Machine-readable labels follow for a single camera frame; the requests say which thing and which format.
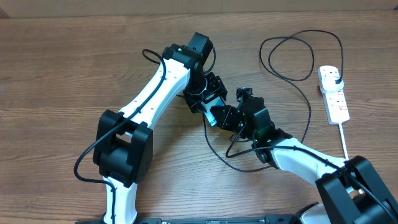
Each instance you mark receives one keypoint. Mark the white charger plug adapter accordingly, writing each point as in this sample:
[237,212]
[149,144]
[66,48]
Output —
[331,85]

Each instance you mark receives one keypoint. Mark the white power strip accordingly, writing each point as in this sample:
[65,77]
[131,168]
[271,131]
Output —
[335,103]

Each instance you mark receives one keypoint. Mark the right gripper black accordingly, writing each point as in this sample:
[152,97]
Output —
[225,122]

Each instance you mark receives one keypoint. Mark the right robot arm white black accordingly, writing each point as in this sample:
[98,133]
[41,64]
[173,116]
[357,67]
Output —
[351,190]

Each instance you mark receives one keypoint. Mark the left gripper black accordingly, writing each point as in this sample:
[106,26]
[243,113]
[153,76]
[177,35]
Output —
[218,88]

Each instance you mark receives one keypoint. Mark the blue Galaxy smartphone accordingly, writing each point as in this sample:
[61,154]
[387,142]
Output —
[213,111]

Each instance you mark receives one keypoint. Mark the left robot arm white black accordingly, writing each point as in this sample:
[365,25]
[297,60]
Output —
[125,139]

